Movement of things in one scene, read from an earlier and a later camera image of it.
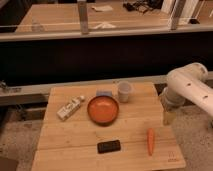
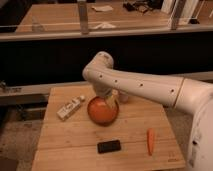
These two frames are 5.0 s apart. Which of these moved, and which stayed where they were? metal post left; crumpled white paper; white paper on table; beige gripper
Moved: beige gripper
Stayed: white paper on table; crumpled white paper; metal post left
